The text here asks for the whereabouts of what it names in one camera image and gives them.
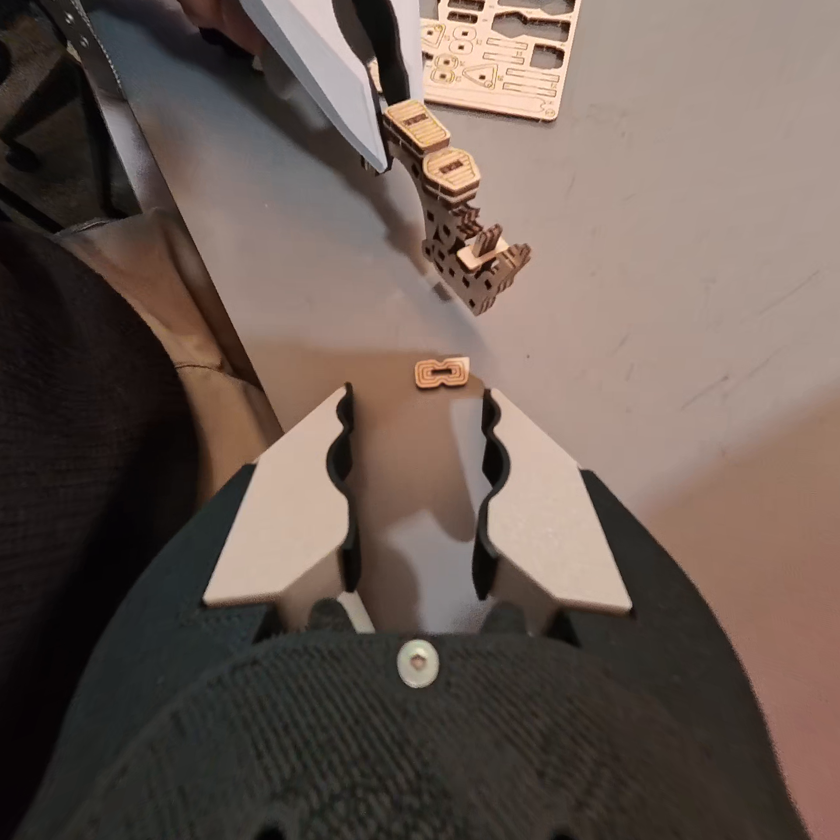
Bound wooden puzzle model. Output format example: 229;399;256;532
381;100;532;317

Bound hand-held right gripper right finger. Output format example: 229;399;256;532
472;387;635;618

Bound small wooden puzzle piece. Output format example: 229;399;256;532
415;357;470;392

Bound person's black sweater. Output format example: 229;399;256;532
0;223;204;788

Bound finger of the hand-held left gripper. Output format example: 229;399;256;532
238;0;389;174
354;0;425;176

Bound beige trousers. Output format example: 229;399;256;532
56;210;283;460

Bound black metal frame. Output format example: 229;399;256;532
0;0;142;231

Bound grey desk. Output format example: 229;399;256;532
85;0;840;840

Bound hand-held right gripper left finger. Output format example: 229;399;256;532
202;384;362;609

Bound wooden puzzle sheet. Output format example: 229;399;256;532
367;0;584;122

